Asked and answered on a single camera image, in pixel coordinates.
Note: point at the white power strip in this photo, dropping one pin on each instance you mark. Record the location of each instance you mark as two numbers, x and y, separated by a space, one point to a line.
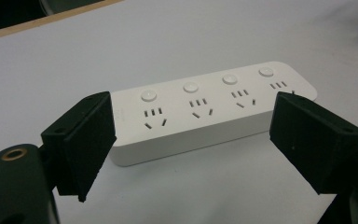
195 115

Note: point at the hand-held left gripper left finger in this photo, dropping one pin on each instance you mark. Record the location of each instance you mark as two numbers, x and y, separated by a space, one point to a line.
80 146

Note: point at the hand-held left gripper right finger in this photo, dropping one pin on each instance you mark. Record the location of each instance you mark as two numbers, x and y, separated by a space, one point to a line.
313 140

